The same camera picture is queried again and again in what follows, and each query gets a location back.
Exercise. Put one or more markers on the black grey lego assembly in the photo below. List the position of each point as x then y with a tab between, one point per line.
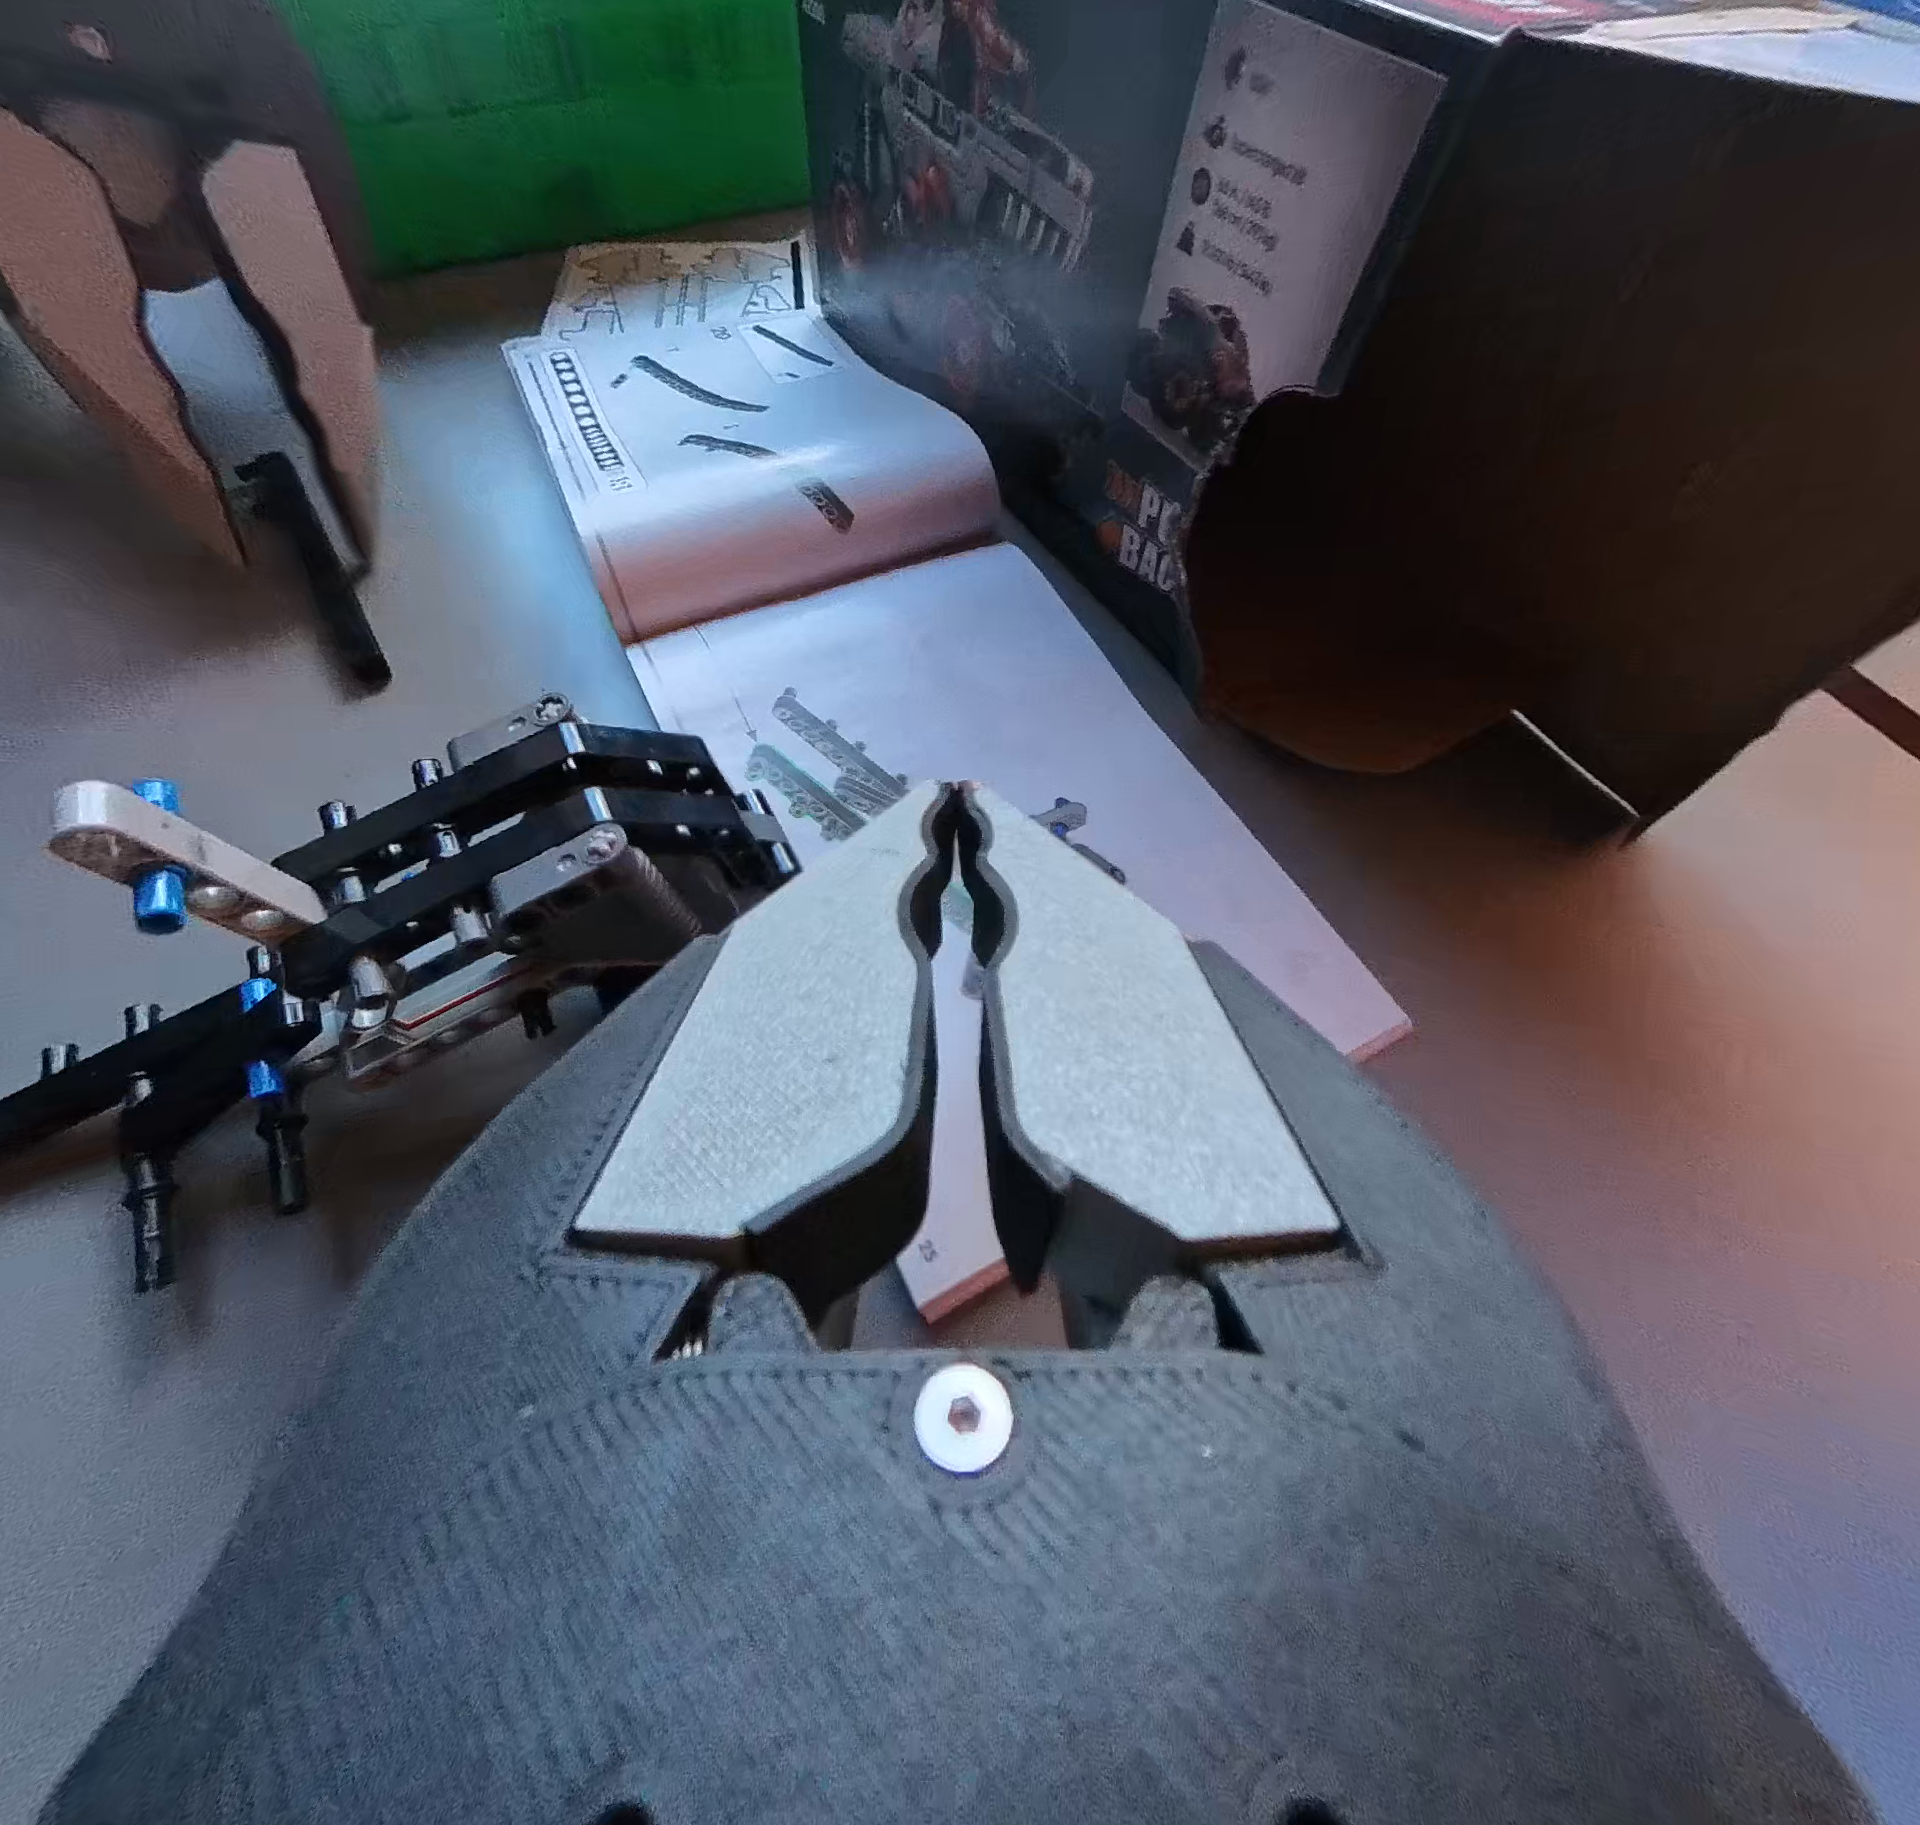
600	805

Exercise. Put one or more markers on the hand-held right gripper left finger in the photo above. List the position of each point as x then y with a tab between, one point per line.
750	1074

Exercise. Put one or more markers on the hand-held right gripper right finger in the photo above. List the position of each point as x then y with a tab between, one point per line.
1168	1090

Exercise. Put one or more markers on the printed paper sheet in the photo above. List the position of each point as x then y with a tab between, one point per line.
676	289

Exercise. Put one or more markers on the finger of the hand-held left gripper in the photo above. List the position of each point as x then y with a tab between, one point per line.
323	309
74	297

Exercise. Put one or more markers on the long black lego beam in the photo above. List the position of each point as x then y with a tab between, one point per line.
337	611

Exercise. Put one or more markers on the green box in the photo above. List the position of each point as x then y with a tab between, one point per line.
526	85

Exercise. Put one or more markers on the black lego box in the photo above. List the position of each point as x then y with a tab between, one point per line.
1051	205

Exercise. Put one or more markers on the lego instruction booklet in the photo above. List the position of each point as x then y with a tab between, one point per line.
839	506

